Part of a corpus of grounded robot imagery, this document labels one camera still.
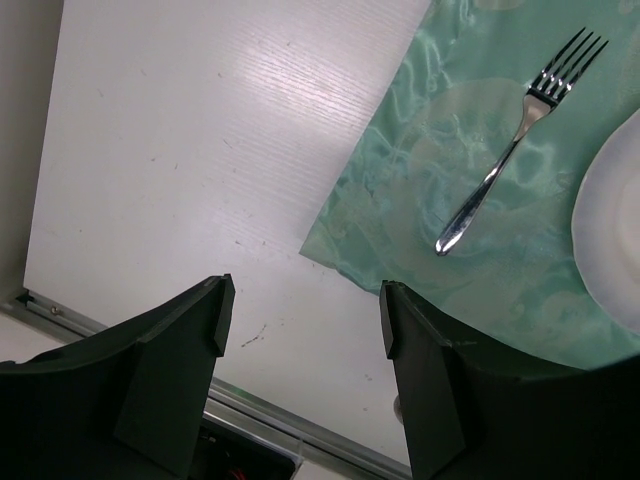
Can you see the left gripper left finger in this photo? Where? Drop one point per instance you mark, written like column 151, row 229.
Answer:
column 125, row 403

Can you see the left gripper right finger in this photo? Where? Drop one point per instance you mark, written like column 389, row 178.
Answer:
column 474, row 408

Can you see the green satin placemat cloth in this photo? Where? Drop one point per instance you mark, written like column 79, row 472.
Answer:
column 463, row 184

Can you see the white ceramic plate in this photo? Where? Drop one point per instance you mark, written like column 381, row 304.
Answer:
column 605, row 226

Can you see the silver fork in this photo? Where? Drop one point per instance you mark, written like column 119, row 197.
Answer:
column 544, row 94

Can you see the aluminium front rail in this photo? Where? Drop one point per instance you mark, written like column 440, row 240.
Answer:
column 243, row 437

